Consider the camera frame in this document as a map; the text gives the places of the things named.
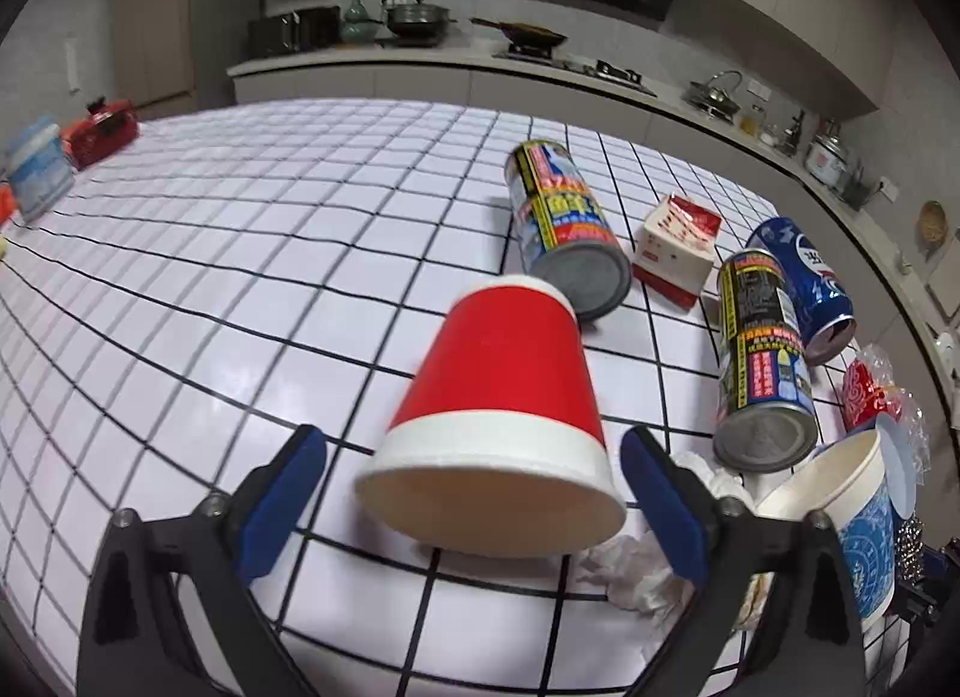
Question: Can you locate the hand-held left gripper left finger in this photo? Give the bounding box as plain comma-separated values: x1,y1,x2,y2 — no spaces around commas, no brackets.
75,424,328,697

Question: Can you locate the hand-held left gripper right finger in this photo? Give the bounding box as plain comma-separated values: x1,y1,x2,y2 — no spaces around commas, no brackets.
619,425,875,697

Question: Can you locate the red paper cup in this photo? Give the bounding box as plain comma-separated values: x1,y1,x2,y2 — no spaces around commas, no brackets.
354,275,628,559

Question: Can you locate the blue soda can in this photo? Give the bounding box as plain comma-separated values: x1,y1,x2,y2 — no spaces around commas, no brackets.
746,217,857,366

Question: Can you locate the black printed tall can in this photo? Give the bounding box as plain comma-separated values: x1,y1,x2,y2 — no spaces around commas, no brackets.
712,248,819,474
504,139,632,323

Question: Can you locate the crumpled white tissue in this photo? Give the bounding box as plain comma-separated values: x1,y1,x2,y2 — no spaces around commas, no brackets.
574,451,755,619

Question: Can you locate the blue patterned paper bowl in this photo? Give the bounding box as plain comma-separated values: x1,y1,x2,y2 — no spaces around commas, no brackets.
754,429,897,623

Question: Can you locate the red patterned cup in wrap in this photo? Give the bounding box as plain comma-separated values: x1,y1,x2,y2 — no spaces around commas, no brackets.
840,344,931,473

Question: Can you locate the pale blue plastic lid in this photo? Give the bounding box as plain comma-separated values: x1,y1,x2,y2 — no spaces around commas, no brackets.
874,412,920,518

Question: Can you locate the shiny metal scourer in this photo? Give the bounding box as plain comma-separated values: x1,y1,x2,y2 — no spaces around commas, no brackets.
896,513,928,582

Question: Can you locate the red and white carton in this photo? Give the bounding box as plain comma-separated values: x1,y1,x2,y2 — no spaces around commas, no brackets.
631,193,723,310

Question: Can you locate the utensil holder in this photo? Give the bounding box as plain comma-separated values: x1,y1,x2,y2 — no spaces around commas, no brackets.
844,168,878,211

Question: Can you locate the white rice cooker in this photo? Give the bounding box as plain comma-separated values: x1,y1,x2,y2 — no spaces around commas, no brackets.
805,118,851,187

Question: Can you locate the red box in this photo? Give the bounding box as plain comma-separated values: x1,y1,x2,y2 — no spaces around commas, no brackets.
61,97,140,169

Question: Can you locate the blue and white container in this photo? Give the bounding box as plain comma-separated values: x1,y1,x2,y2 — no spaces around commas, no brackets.
6,116,76,222

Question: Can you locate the gas stove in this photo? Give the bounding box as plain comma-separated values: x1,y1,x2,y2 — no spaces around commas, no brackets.
493,41,657,97

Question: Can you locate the black toaster oven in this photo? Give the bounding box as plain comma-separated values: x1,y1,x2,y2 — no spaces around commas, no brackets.
247,5,342,58

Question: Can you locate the frying pan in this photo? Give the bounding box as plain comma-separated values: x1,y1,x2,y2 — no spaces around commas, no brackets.
470,17,569,47

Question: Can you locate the tall brown cabinet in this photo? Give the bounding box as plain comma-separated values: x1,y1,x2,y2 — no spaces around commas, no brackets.
112,0,200,117

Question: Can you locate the wok with lid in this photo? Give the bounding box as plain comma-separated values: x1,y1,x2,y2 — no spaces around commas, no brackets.
384,2,456,42

